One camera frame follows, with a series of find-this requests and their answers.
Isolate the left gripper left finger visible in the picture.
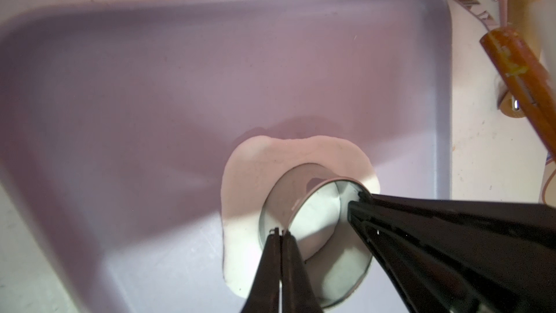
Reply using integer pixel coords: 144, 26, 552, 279
242, 228, 282, 313

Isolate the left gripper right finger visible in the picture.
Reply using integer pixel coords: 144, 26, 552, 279
282, 231, 323, 313

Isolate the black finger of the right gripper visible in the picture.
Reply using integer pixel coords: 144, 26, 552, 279
347, 193, 555, 312

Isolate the round metal cutter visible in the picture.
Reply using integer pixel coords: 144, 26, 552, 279
259, 163, 373, 309

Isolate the white dough piece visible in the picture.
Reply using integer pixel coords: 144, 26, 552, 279
221, 136, 380, 298

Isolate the lilac plastic cutting mat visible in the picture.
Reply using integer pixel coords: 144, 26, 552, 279
1, 0, 452, 312

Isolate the wooden dough roller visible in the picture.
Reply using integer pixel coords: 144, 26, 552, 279
471, 0, 556, 118

